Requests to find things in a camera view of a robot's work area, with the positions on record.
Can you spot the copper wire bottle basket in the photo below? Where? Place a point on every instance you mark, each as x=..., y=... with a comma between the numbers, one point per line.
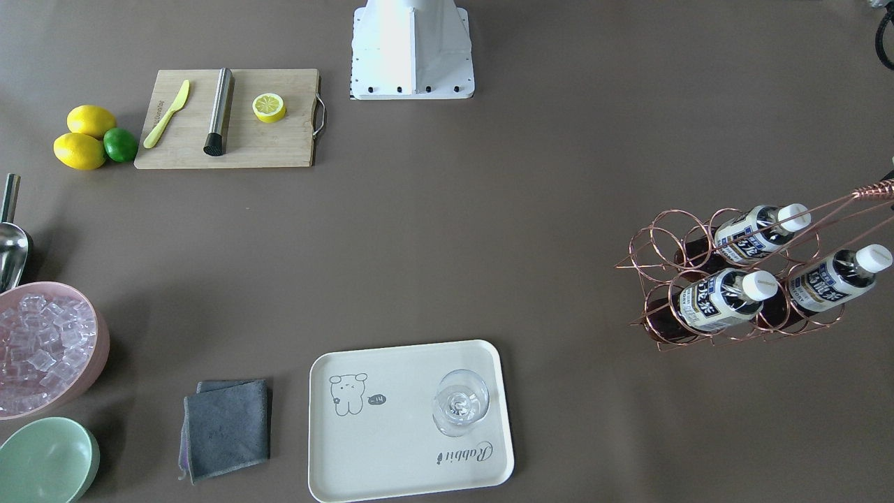
x=651, y=254

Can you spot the tea bottle front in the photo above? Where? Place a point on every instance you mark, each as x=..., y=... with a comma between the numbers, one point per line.
x=709, y=306

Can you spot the tea bottle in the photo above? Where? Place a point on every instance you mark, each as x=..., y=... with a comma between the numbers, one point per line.
x=709, y=306
x=830, y=283
x=745, y=240

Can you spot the tea bottle back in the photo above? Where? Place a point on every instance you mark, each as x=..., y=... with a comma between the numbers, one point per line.
x=745, y=240

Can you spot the tea bottle middle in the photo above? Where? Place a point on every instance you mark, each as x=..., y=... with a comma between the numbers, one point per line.
x=830, y=283

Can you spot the clear wine glass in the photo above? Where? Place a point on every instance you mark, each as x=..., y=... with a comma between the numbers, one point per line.
x=461, y=400

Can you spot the cream rectangular tray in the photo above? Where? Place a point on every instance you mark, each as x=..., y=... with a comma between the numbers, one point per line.
x=371, y=428

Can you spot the wooden cutting board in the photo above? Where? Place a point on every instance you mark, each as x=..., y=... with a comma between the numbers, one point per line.
x=249, y=143

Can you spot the half lemon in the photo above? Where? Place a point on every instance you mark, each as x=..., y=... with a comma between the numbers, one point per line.
x=269, y=107

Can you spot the steel muddler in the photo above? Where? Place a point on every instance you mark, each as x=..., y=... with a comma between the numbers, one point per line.
x=215, y=141

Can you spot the grey folded cloth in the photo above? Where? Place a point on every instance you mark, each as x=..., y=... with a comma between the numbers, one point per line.
x=226, y=427

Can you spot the yellow plastic knife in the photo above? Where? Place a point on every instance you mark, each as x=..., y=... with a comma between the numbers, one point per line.
x=176, y=105

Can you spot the green lime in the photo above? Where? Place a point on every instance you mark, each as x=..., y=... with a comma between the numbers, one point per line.
x=120, y=145

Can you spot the yellow lemon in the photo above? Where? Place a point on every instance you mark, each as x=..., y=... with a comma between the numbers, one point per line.
x=91, y=120
x=79, y=151

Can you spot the pink bowl with ice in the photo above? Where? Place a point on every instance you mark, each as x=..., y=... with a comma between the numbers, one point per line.
x=55, y=344

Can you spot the metal ice scoop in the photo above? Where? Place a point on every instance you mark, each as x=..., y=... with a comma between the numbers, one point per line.
x=15, y=242

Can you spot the green bowl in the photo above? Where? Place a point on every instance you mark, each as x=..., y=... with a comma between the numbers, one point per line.
x=49, y=460

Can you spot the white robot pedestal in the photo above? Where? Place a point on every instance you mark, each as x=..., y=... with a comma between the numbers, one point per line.
x=411, y=50

